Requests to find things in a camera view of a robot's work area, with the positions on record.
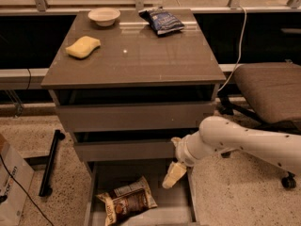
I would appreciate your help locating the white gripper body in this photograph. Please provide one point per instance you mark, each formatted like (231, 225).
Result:
(181, 152)

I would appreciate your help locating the brown chip bag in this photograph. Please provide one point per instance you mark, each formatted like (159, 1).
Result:
(127, 201)

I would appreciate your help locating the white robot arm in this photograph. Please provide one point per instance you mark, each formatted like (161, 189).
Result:
(219, 135)

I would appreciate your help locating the top grey drawer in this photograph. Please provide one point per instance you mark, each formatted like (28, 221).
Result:
(96, 118)

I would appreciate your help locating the middle grey drawer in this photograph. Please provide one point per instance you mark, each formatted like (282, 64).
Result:
(125, 150)

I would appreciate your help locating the grey drawer cabinet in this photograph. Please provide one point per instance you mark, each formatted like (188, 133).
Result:
(134, 66)

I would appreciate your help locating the blue chip bag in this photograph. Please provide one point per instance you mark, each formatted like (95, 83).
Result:
(161, 21)

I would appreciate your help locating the grey office chair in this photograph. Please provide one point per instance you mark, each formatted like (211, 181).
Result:
(273, 91)

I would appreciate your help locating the yellow sponge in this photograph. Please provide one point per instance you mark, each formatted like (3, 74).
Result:
(83, 47)

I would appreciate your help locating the black bar on floor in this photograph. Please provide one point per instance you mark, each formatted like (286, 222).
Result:
(45, 188)

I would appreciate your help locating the white bowl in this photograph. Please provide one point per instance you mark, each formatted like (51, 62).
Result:
(104, 16)

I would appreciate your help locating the white cardboard box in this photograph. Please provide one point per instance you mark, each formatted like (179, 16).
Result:
(15, 174)

